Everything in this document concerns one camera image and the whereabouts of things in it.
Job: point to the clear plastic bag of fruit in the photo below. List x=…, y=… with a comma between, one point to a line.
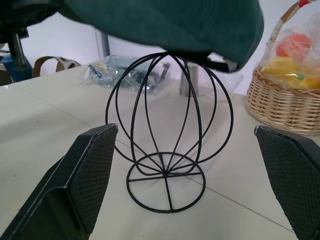
x=297, y=60

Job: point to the clear plastic bag of parts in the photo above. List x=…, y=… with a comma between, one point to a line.
x=130, y=72

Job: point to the silver metal cylinder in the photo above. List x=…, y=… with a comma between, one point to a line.
x=189, y=81

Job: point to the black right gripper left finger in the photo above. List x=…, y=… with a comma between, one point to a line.
x=72, y=185

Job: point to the dark green cap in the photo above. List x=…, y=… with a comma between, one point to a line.
x=175, y=25

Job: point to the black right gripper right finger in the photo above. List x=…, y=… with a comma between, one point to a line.
x=295, y=172

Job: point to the blue box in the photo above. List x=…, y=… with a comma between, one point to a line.
x=11, y=68

